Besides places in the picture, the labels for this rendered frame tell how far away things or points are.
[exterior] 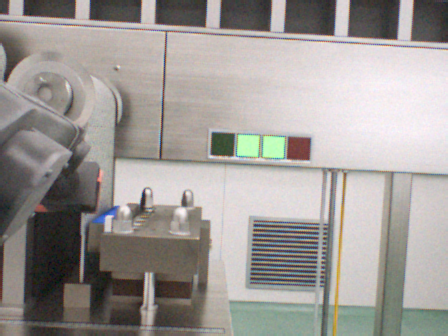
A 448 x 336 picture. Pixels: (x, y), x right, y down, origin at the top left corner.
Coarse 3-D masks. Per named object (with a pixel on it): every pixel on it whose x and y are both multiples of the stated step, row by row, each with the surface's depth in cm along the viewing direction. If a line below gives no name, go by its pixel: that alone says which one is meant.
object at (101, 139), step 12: (96, 132) 89; (108, 132) 100; (96, 144) 90; (108, 144) 101; (96, 156) 91; (108, 156) 102; (108, 168) 102; (108, 180) 103; (108, 192) 104; (108, 204) 104; (84, 216) 84; (96, 216) 93; (84, 228) 84
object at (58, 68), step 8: (40, 64) 81; (48, 64) 81; (56, 64) 82; (24, 72) 81; (32, 72) 81; (56, 72) 82; (64, 72) 82; (72, 72) 82; (24, 80) 82; (72, 80) 82; (80, 80) 82; (16, 88) 82; (72, 88) 82; (80, 88) 82; (80, 96) 82; (72, 104) 82; (80, 104) 82; (72, 112) 82; (80, 112) 82; (72, 120) 82
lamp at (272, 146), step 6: (264, 138) 116; (270, 138) 116; (276, 138) 116; (282, 138) 116; (264, 144) 116; (270, 144) 116; (276, 144) 116; (282, 144) 116; (264, 150) 116; (270, 150) 116; (276, 150) 116; (282, 150) 116; (264, 156) 116; (270, 156) 116; (276, 156) 116; (282, 156) 117
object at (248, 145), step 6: (240, 138) 116; (246, 138) 116; (252, 138) 116; (258, 138) 116; (240, 144) 116; (246, 144) 116; (252, 144) 116; (258, 144) 116; (240, 150) 116; (246, 150) 116; (252, 150) 116; (252, 156) 116
